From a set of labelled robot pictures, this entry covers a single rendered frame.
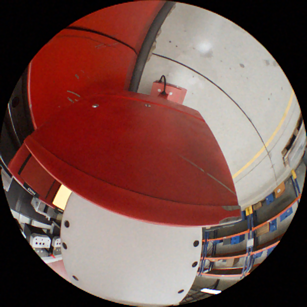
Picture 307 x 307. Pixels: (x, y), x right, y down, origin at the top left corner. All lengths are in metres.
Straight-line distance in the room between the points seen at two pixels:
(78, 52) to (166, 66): 0.66
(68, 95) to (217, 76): 0.89
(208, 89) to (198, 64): 0.22
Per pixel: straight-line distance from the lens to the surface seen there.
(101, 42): 0.35
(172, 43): 0.88
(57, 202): 0.15
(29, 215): 1.28
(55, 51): 0.26
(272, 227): 5.61
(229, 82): 0.95
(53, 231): 0.71
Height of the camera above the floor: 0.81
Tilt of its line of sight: 46 degrees down
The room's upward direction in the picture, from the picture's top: 165 degrees counter-clockwise
